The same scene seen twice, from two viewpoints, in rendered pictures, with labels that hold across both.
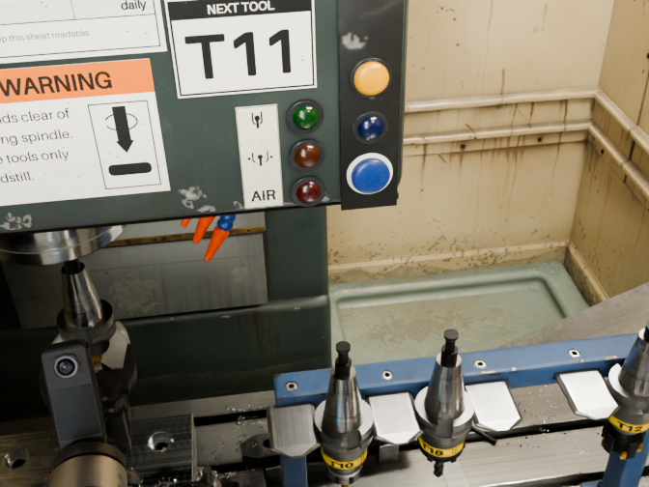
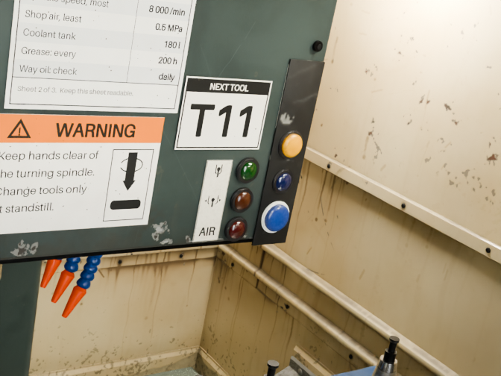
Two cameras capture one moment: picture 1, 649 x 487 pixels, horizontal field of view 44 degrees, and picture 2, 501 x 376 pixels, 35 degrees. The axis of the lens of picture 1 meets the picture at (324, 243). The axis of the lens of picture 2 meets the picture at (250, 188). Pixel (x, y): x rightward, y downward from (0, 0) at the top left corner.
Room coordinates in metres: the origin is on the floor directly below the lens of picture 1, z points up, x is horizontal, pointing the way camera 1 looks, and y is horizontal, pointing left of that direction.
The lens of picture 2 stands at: (-0.13, 0.41, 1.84)
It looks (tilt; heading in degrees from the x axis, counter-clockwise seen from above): 18 degrees down; 328
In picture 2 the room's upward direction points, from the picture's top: 11 degrees clockwise
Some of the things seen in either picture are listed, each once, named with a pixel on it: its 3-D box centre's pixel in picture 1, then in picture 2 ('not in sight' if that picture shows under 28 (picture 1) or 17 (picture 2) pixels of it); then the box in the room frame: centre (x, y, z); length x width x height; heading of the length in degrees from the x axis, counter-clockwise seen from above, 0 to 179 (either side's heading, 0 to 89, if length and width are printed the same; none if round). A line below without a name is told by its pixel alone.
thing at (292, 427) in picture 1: (293, 431); not in sight; (0.58, 0.04, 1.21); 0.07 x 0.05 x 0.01; 7
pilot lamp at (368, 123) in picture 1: (370, 128); (282, 181); (0.53, -0.04, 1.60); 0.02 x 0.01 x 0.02; 97
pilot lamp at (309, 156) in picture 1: (306, 156); (242, 200); (0.53, 0.01, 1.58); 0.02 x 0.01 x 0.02; 97
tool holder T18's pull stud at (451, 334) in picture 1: (449, 346); (271, 374); (0.60, -0.12, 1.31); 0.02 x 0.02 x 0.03
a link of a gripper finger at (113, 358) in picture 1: (122, 359); not in sight; (0.69, 0.24, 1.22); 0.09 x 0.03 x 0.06; 178
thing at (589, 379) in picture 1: (588, 395); not in sight; (0.62, -0.29, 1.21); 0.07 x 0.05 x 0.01; 7
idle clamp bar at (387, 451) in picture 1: (329, 445); not in sight; (0.79, 0.00, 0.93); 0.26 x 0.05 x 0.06; 102
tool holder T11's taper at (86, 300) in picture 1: (78, 292); not in sight; (0.71, 0.28, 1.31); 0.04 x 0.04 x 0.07
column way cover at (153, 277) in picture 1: (124, 196); not in sight; (1.15, 0.33, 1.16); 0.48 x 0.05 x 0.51; 97
